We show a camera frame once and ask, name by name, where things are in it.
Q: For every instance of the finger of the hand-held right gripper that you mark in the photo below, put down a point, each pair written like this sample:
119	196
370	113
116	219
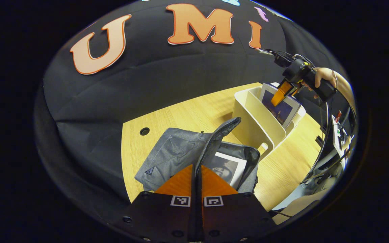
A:
295	90
280	94

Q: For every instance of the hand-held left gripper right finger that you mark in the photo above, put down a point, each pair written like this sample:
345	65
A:
203	219

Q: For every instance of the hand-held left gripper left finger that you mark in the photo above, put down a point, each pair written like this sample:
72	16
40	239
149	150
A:
189	219

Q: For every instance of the blue cover book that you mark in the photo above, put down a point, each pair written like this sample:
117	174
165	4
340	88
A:
284	113

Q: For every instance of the white bookshelf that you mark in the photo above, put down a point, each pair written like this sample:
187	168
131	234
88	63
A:
255	125

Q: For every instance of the portrait cover book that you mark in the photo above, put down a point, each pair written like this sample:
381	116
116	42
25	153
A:
228	168

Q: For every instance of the grey schoolbag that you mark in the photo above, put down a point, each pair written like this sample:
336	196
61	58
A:
174	155

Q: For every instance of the white control box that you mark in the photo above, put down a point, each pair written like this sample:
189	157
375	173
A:
339	135

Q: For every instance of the black backdrop cloth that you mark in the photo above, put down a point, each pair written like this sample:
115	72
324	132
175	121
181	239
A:
147	87

